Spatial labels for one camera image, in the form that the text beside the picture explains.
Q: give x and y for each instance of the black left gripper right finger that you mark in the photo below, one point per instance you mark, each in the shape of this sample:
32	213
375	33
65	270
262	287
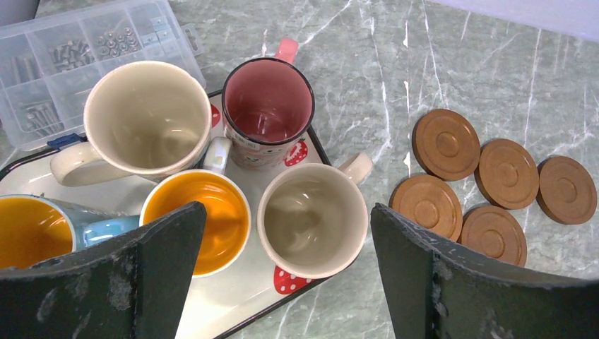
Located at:
436	288

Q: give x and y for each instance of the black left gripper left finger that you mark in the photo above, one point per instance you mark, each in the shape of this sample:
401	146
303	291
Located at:
130	286

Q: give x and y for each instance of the brown wooden coaster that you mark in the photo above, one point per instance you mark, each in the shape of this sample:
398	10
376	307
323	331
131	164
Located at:
494	232
507	175
431	203
446	145
567	193

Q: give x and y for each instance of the cream patterned mug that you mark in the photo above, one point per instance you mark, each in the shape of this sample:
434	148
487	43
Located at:
312	219

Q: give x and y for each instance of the white strawberry serving tray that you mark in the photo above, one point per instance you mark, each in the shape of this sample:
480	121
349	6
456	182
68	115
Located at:
222	303

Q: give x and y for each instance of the orange interior white mug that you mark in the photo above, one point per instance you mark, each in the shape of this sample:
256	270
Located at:
228	223

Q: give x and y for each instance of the blue mug orange interior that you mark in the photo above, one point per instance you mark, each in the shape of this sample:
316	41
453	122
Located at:
34	229

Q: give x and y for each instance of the cream mug rear left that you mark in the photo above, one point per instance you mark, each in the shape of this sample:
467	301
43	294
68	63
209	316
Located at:
147	118

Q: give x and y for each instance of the pink mug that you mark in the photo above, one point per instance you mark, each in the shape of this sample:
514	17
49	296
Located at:
267	106

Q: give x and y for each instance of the clear plastic screw box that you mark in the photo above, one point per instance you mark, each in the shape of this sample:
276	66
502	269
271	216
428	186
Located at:
49	65

